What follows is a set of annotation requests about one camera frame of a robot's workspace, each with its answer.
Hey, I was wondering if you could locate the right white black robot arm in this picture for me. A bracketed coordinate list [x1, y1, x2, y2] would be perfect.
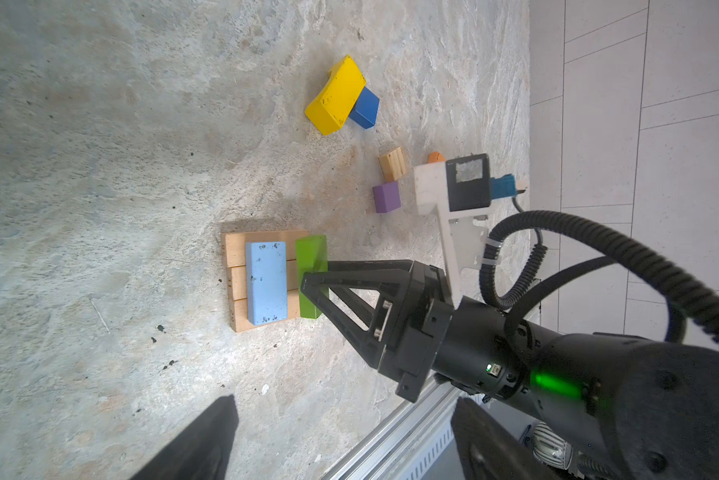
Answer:
[300, 257, 719, 479]

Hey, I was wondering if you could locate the yellow wood block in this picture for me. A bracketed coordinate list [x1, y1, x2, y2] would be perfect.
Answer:
[304, 55, 367, 136]

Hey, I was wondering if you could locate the purple wood cube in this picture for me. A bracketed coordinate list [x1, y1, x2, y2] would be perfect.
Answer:
[373, 181, 401, 214]

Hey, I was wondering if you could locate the small natural wood cube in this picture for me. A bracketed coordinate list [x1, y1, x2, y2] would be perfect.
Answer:
[379, 147, 409, 183]

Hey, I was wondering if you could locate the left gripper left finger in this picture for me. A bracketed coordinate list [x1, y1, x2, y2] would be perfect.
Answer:
[131, 395, 239, 480]

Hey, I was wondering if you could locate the dark blue wood block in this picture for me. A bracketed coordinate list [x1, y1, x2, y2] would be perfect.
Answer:
[349, 87, 379, 129]

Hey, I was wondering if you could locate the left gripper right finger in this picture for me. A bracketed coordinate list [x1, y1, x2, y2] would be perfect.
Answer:
[451, 397, 559, 480]

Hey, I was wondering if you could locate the natural wood block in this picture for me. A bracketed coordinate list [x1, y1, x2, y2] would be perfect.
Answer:
[226, 260, 298, 301]
[229, 289, 300, 333]
[222, 230, 309, 269]

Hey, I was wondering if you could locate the green wood block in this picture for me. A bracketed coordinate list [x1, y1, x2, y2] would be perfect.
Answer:
[294, 234, 330, 320]

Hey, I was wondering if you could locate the orange wood block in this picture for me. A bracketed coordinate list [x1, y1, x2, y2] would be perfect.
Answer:
[427, 151, 445, 164]

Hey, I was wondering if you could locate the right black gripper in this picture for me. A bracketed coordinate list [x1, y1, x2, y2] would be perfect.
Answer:
[300, 260, 455, 403]

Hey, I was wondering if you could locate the light blue wood block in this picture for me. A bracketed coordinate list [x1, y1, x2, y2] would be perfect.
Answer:
[245, 241, 288, 326]

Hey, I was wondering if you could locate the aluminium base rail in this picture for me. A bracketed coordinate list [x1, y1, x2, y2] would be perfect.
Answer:
[319, 377, 553, 480]

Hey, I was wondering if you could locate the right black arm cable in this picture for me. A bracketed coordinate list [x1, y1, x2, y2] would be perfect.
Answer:
[477, 191, 719, 361]

